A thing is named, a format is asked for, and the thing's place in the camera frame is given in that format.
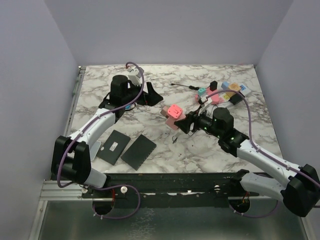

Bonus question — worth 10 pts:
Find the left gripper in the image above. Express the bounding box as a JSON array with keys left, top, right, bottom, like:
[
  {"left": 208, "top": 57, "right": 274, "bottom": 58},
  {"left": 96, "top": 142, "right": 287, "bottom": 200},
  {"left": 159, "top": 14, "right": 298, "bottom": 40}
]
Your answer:
[{"left": 122, "top": 80, "right": 163, "bottom": 106}]

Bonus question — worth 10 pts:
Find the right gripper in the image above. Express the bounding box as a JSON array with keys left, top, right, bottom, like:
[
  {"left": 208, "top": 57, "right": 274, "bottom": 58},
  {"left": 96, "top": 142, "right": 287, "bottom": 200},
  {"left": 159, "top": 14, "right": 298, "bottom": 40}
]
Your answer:
[{"left": 175, "top": 104, "right": 223, "bottom": 138}]

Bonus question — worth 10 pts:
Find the beige pink USB charger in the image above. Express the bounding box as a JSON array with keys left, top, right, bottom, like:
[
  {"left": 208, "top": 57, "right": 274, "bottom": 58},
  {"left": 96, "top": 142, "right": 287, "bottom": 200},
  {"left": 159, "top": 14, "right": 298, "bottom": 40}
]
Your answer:
[{"left": 160, "top": 106, "right": 169, "bottom": 118}]

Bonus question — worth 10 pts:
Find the pink cube socket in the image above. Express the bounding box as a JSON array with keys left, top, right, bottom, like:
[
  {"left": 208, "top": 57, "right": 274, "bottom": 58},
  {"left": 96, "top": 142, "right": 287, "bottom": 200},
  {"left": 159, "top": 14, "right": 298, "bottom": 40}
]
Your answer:
[{"left": 165, "top": 114, "right": 186, "bottom": 131}]

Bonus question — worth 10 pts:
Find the blue plug adapter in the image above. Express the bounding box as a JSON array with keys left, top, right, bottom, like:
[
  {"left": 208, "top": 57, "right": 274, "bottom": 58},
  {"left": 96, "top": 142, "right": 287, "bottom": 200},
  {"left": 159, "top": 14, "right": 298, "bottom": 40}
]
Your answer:
[{"left": 125, "top": 104, "right": 135, "bottom": 111}]

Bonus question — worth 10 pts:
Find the pink square plug adapter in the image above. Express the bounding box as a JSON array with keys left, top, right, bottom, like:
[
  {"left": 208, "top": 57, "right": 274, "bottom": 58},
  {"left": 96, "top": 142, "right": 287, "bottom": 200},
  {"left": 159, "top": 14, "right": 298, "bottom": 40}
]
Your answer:
[{"left": 167, "top": 104, "right": 184, "bottom": 120}]

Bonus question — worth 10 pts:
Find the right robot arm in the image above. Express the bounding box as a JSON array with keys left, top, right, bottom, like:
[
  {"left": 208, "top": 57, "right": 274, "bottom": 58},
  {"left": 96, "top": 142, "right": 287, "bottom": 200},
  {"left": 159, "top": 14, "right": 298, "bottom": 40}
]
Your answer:
[{"left": 168, "top": 107, "right": 320, "bottom": 217}]

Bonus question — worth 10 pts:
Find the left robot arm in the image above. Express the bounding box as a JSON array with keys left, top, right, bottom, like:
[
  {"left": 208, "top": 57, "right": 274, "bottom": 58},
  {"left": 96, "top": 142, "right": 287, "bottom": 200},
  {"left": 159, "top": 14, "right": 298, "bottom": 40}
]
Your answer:
[{"left": 51, "top": 75, "right": 163, "bottom": 198}]

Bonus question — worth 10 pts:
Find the teal charger plug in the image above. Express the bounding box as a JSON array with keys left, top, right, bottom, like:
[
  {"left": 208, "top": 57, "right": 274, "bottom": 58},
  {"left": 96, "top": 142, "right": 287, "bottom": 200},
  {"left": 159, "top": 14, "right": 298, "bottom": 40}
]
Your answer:
[{"left": 197, "top": 88, "right": 207, "bottom": 97}]

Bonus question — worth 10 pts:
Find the light blue plug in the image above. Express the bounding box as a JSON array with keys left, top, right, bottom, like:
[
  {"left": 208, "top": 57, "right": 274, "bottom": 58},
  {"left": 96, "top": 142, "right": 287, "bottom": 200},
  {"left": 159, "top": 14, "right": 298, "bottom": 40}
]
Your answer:
[{"left": 221, "top": 81, "right": 230, "bottom": 90}]

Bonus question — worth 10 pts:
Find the orange tan plug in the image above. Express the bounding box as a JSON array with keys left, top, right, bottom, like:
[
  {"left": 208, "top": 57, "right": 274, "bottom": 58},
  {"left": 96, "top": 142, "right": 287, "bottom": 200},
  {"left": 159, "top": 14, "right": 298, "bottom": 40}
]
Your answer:
[{"left": 226, "top": 83, "right": 241, "bottom": 97}]

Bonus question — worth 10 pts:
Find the black screwdriver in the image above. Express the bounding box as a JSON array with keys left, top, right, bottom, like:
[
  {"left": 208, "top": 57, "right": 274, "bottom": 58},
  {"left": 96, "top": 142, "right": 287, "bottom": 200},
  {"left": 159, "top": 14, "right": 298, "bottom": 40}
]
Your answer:
[{"left": 170, "top": 83, "right": 200, "bottom": 91}]

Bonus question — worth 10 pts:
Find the pink triangular power strip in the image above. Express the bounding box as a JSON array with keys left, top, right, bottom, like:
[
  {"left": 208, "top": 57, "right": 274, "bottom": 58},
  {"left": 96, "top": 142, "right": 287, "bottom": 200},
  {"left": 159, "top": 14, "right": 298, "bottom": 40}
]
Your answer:
[{"left": 194, "top": 90, "right": 220, "bottom": 105}]

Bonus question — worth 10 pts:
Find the white power strip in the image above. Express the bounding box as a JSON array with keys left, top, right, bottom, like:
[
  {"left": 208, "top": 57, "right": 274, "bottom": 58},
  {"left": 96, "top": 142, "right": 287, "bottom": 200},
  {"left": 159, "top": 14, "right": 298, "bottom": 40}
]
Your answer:
[{"left": 218, "top": 84, "right": 252, "bottom": 108}]

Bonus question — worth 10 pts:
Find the small black charger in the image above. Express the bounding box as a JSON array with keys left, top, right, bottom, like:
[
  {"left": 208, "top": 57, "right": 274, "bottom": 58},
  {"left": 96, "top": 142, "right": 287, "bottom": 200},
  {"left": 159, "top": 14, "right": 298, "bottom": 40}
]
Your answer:
[{"left": 209, "top": 80, "right": 218, "bottom": 92}]

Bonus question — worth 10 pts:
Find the large black adapter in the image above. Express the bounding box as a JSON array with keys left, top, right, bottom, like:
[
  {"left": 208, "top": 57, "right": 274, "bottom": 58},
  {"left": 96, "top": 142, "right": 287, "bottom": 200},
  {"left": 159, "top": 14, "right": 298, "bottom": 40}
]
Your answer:
[{"left": 229, "top": 93, "right": 245, "bottom": 105}]

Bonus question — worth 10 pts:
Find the right black flat box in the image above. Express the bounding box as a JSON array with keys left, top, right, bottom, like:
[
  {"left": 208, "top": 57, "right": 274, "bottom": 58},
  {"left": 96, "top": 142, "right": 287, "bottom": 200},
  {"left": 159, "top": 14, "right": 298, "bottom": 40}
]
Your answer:
[{"left": 121, "top": 134, "right": 157, "bottom": 171}]

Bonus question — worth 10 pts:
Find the black flat box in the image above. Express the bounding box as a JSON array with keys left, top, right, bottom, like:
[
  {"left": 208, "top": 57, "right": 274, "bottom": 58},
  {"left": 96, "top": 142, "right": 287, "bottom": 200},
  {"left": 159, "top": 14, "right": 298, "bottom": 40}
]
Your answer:
[
  {"left": 96, "top": 130, "right": 131, "bottom": 166},
  {"left": 121, "top": 134, "right": 157, "bottom": 171}
]

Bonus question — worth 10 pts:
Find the left black flat box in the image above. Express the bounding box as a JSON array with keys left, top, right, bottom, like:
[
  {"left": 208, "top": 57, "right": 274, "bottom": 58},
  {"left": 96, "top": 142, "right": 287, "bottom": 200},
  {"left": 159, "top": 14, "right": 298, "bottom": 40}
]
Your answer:
[{"left": 96, "top": 130, "right": 131, "bottom": 166}]

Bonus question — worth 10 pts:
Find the white flat remote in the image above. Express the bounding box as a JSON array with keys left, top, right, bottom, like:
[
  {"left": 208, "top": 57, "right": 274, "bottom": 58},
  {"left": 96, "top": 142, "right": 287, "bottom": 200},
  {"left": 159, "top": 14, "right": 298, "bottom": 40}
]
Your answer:
[{"left": 89, "top": 141, "right": 101, "bottom": 162}]

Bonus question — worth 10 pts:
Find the thin black cable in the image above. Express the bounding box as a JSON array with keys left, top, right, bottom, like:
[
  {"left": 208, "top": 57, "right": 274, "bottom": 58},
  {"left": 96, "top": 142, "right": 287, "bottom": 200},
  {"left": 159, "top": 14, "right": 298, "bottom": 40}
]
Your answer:
[{"left": 171, "top": 129, "right": 196, "bottom": 145}]

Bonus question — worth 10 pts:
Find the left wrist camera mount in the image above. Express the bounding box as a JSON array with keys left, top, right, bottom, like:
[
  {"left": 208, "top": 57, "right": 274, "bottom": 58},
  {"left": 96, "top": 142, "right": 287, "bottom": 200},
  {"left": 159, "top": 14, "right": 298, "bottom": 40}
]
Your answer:
[{"left": 126, "top": 66, "right": 144, "bottom": 87}]

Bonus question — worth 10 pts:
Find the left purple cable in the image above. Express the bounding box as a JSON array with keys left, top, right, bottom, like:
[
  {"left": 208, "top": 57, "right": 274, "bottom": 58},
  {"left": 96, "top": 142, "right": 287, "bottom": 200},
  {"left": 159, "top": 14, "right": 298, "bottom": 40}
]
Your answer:
[{"left": 56, "top": 61, "right": 145, "bottom": 221}]

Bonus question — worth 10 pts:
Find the purple cable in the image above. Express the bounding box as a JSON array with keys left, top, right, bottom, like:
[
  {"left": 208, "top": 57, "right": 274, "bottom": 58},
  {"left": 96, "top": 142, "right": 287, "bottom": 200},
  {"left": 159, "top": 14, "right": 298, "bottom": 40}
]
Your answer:
[
  {"left": 56, "top": 61, "right": 145, "bottom": 221},
  {"left": 199, "top": 89, "right": 320, "bottom": 218}
]

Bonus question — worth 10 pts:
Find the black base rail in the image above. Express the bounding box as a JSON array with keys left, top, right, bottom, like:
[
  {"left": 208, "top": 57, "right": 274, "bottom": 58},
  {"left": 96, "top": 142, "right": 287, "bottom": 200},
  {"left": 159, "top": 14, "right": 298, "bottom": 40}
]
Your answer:
[{"left": 49, "top": 171, "right": 291, "bottom": 209}]

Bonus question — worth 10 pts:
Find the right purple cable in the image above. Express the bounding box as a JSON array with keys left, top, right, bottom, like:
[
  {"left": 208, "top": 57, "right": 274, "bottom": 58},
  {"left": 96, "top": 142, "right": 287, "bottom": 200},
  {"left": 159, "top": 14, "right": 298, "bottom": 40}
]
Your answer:
[{"left": 199, "top": 89, "right": 320, "bottom": 218}]

